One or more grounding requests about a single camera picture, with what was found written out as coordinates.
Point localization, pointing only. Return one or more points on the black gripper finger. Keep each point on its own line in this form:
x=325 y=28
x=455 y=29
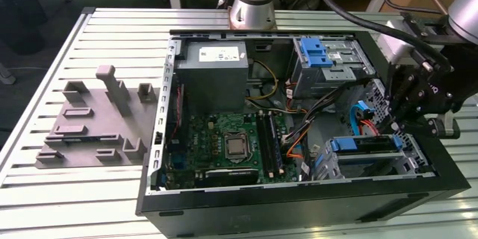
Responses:
x=415 y=116
x=415 y=85

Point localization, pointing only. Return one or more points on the metal disk bay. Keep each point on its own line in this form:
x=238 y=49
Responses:
x=370 y=157

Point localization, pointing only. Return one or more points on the metal optical drive cage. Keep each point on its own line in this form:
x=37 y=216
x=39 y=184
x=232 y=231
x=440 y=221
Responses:
x=336 y=75

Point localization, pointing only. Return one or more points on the wooden cabinet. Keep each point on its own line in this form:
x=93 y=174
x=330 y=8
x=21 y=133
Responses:
x=408 y=4

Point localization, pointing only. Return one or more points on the blue plastic drive latch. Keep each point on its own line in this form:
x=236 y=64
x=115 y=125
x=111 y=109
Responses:
x=314 y=54

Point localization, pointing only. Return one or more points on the black RAM slot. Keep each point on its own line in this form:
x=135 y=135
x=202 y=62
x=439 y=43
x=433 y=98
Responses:
x=266 y=144
x=277 y=149

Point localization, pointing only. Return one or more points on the silver CPU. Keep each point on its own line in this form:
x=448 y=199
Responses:
x=236 y=146

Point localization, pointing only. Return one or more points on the CPU socket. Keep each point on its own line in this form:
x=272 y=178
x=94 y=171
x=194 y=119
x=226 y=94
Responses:
x=228 y=160

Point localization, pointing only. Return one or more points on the black open PC case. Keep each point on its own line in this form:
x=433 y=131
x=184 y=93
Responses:
x=261 y=211

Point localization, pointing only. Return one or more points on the black graphics card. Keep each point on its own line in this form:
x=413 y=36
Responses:
x=232 y=176

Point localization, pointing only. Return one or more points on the grey power supply unit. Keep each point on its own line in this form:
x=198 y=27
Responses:
x=213 y=88

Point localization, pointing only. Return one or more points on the green motherboard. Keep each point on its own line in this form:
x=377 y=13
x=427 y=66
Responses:
x=209 y=127

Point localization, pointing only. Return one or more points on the grey parts rack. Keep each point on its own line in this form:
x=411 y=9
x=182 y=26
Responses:
x=101 y=127

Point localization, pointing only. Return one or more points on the grey chair leg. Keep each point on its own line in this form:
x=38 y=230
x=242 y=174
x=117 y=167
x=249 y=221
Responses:
x=6 y=76

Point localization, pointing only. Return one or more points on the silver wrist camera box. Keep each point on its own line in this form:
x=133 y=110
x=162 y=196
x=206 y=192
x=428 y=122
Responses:
x=395 y=46

